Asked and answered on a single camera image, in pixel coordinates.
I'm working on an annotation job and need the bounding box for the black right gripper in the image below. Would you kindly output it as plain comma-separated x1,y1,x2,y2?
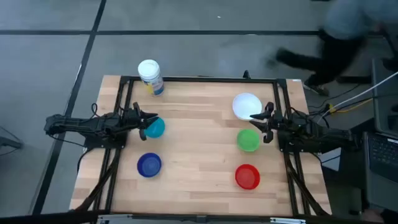
249,101,284,144

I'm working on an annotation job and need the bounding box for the white cable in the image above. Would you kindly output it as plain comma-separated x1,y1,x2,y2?
317,70,398,124

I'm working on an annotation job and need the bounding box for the yellow cable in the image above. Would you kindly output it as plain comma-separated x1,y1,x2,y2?
328,98,374,114

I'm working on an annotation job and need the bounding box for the green plastic bowl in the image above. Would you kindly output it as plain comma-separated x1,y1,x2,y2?
236,129,261,152

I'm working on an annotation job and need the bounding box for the grey stand leg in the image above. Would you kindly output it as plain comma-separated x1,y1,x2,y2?
0,126,25,156

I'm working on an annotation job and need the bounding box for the teal plastic bowl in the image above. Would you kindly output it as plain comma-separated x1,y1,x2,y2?
143,116,166,139

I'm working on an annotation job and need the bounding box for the grey equipment cart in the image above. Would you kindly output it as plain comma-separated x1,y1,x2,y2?
371,57,398,138

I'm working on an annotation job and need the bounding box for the black laptop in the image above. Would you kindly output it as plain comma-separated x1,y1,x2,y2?
363,130,398,187

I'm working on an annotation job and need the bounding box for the black aluminium table frame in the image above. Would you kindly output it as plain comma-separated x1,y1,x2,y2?
74,70,331,220

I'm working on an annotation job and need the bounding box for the red plastic bowl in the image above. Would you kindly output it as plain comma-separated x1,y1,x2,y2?
234,164,261,190

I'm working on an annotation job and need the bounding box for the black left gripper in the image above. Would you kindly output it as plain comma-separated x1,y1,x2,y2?
126,101,160,141

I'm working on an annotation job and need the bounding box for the dark blue plastic bowl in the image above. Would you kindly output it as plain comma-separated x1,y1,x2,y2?
137,152,162,179

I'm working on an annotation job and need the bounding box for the white disinfecting wipes canister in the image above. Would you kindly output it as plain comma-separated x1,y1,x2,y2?
137,59,165,97

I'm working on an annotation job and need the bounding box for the white plastic bowl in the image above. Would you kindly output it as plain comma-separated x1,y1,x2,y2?
232,92,263,121

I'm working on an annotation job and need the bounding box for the person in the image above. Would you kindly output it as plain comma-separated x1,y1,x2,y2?
267,0,398,97

